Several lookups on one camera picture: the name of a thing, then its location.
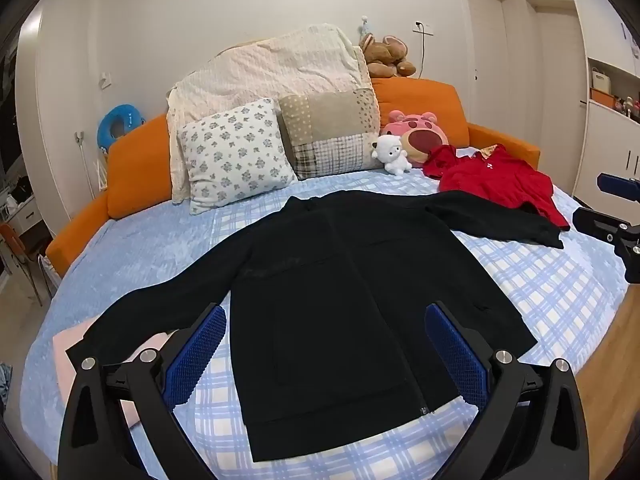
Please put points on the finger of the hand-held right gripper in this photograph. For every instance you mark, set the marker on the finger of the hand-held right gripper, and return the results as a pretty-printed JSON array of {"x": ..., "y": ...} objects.
[
  {"x": 597, "y": 222},
  {"x": 620, "y": 184}
]

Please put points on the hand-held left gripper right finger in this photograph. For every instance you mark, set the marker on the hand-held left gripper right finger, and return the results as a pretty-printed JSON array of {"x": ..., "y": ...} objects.
[{"x": 452, "y": 355}]

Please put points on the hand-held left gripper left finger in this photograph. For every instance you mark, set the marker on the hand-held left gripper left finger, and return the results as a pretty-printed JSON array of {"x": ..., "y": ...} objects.
[{"x": 197, "y": 355}]

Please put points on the black jacket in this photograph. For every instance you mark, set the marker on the black jacket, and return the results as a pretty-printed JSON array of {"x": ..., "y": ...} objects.
[{"x": 325, "y": 285}]

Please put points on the white cabinet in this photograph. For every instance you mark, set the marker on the white cabinet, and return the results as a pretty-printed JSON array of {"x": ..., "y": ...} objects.
[{"x": 607, "y": 145}]

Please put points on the row of small figurines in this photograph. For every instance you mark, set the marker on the row of small figurines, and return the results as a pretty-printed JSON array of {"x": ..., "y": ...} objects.
[{"x": 629, "y": 108}]

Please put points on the blue plaid bed sheet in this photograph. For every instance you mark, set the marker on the blue plaid bed sheet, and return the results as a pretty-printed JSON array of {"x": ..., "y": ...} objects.
[{"x": 540, "y": 280}]

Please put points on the orange box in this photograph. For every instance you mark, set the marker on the orange box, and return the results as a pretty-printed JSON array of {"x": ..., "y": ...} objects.
[{"x": 601, "y": 95}]

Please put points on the red garment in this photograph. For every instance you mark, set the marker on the red garment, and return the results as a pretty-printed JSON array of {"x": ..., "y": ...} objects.
[{"x": 495, "y": 180}]

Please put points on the light blue fuzzy blanket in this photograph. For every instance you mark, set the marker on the light blue fuzzy blanket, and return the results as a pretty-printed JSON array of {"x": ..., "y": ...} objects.
[{"x": 125, "y": 260}]

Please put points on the pink cloth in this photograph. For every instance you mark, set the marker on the pink cloth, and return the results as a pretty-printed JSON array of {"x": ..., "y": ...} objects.
[{"x": 65, "y": 355}]

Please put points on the white door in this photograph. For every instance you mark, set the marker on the white door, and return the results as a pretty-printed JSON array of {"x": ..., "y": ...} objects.
[{"x": 487, "y": 45}]

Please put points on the pink bear plush toy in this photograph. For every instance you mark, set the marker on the pink bear plush toy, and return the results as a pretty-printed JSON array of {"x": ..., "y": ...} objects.
[{"x": 422, "y": 135}]

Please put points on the white floral pillow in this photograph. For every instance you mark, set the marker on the white floral pillow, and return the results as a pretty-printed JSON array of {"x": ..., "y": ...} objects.
[{"x": 235, "y": 155}]

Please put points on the white lamb plush toy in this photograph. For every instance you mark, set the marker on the white lamb plush toy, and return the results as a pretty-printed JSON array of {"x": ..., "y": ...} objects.
[{"x": 392, "y": 155}]

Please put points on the brown chair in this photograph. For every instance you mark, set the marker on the brown chair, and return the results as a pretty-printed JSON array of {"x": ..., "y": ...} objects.
[{"x": 15, "y": 245}]

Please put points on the beige patchwork pillow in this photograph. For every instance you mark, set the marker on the beige patchwork pillow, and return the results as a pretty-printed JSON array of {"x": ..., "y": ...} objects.
[{"x": 330, "y": 130}]

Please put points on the brown plush toy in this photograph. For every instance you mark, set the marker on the brown plush toy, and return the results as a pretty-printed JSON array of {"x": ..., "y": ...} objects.
[{"x": 385, "y": 55}]

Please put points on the metal wall rod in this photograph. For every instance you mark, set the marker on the metal wall rod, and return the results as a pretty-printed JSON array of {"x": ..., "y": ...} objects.
[{"x": 85, "y": 160}]

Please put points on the white wall socket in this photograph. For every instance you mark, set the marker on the white wall socket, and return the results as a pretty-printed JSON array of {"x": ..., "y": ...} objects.
[{"x": 422, "y": 26}]

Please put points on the white wall hook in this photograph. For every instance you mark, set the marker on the white wall hook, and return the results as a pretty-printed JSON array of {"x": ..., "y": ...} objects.
[{"x": 105, "y": 79}]

